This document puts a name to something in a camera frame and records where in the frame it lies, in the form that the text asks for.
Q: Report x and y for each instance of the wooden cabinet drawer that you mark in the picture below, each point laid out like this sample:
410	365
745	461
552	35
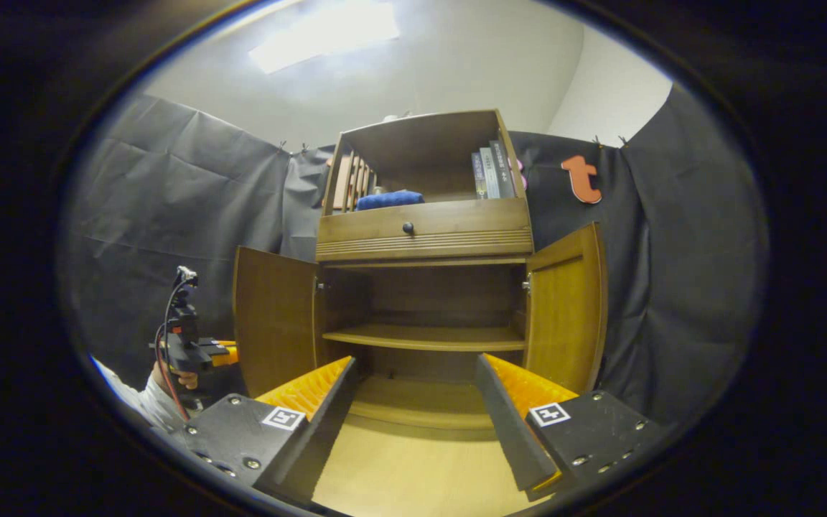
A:
456	222

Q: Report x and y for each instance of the dark blue book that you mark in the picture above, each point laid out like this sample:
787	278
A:
477	176

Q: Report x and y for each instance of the black book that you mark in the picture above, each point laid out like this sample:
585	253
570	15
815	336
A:
503	169

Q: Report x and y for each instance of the ceiling light panel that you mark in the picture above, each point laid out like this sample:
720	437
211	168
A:
324	36

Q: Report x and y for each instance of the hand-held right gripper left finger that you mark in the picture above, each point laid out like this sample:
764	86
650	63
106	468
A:
327	427

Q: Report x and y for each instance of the small pink object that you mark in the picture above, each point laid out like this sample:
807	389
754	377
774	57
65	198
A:
520	174

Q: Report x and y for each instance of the wooden inner cabinet shelf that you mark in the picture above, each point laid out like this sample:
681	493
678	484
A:
421	336

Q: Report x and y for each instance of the wooden shoe cabinet door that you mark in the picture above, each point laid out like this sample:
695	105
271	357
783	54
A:
568	309
273	316

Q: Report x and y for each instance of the blue folded towel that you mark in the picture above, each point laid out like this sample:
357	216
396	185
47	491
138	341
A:
390	199

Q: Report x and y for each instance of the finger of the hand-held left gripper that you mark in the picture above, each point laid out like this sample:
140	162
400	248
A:
227	355

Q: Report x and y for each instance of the black backdrop cloth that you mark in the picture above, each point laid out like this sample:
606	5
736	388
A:
686	251

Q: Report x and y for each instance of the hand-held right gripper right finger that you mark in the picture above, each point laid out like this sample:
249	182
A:
503	424

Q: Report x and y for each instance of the grey book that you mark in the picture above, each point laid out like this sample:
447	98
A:
489	174

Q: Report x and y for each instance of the wooden double-door shoe cabinet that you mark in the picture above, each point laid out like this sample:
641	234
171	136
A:
421	143

